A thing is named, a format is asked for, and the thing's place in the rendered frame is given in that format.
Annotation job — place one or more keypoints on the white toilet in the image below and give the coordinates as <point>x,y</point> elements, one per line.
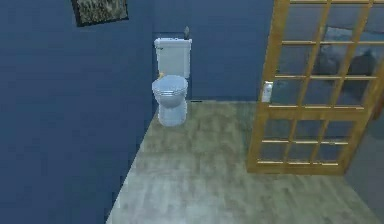
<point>172,90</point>

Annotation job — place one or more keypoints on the wooden glass-paned door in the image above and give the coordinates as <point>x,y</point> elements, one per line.
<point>266,133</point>

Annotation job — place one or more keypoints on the small grey object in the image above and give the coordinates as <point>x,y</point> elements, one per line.
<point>187,32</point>

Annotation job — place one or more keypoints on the dark framed wall picture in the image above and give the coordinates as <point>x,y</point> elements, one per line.
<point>99,10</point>

